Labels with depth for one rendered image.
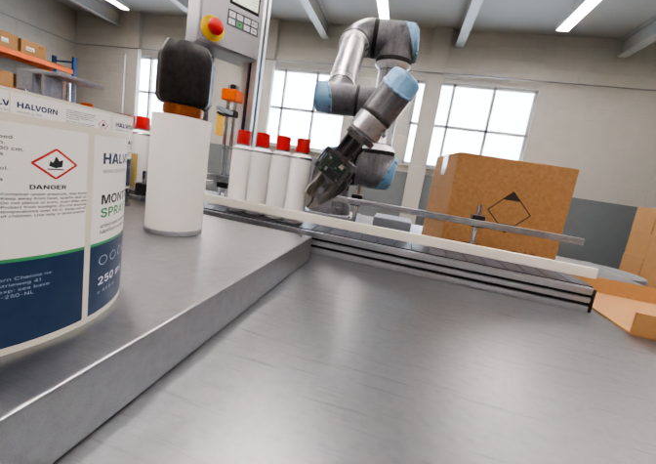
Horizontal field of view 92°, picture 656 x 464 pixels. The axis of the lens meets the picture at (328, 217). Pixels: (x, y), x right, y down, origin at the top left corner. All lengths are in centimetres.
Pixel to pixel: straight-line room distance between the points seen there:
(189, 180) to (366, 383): 39
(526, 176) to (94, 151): 89
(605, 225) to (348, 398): 672
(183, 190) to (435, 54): 604
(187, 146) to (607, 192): 669
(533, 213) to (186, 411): 88
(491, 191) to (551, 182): 15
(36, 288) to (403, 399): 29
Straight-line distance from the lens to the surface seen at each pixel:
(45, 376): 26
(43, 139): 26
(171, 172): 54
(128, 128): 78
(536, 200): 97
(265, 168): 79
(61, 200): 27
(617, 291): 102
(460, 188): 90
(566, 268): 78
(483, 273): 72
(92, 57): 978
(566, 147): 664
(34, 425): 25
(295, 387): 32
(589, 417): 43
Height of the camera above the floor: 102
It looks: 9 degrees down
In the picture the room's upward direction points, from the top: 9 degrees clockwise
